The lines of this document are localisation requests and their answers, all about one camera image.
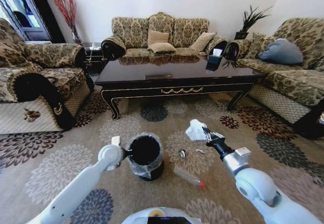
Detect quilted beige cushion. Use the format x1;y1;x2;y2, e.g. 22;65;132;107
189;31;218;53

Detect floral sofa with blue cushion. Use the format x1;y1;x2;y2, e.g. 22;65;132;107
224;17;324;140

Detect dark wooden coffee table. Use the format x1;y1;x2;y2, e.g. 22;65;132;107
94;54;265;121

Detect black tissue box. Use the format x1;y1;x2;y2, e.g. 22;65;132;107
207;48;224;66

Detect clear bottle with red cap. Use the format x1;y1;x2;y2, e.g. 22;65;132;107
173;166;206;190

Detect white paper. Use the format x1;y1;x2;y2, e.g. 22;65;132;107
185;118;211;142

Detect black bin with plastic liner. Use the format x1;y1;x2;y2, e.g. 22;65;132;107
125;131;165;182

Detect glass side table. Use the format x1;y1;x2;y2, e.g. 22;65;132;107
82;41;106;71

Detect floral patterned cushion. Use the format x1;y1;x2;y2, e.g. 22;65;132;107
245;32;275;59

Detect white robot front shell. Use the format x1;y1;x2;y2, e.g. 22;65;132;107
120;206;204;224

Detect flat beige cushion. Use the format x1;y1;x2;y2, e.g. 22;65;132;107
147;41;177;54

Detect red twigs in vase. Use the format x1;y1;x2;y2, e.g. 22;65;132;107
50;0;83;45

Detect dark plant in black pot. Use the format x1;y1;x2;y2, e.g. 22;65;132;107
234;5;273;41

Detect floral patterned rug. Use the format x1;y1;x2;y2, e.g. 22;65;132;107
0;92;324;224

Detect blue cushion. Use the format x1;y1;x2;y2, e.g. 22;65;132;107
257;38;304;66

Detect floral armchair with black arm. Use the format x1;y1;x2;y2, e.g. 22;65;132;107
0;17;95;135

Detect dark glass cabinet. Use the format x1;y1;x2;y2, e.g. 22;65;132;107
0;0;67;44

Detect floral three-seat sofa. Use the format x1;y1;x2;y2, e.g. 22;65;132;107
101;12;229;59

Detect upright beige cushion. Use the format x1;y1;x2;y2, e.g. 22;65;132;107
147;29;170;47

